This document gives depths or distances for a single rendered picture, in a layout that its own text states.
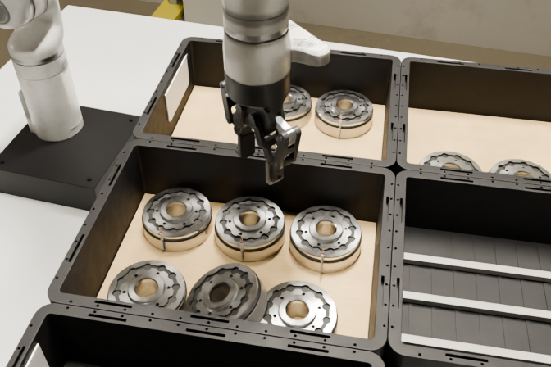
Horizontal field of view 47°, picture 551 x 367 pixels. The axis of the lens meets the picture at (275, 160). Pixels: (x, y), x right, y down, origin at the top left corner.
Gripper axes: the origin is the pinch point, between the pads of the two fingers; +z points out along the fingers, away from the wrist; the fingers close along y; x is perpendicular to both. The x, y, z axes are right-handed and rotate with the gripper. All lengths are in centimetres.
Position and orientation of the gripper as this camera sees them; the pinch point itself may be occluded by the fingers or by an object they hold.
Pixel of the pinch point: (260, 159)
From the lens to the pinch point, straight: 80.8
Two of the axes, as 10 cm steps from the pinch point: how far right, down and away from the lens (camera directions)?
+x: 8.1, -4.0, 4.4
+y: 5.9, 5.4, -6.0
